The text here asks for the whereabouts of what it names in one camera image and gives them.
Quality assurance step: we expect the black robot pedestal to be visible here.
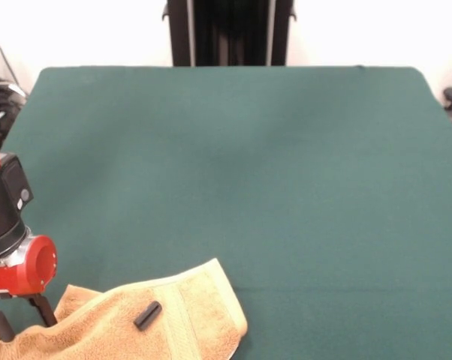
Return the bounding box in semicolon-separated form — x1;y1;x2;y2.
160;0;298;68

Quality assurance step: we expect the dark green table cloth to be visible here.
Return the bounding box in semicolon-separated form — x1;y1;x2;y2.
0;66;452;360

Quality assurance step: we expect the black equipment with cables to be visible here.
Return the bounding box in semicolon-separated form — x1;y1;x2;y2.
0;29;29;151

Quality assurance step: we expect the tan terry towel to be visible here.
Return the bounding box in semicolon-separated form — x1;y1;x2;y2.
0;256;249;360

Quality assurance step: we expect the small black rubber pad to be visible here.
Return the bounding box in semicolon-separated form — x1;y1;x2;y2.
133;301;163;331

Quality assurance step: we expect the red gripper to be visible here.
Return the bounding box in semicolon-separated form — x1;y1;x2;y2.
0;234;58;343

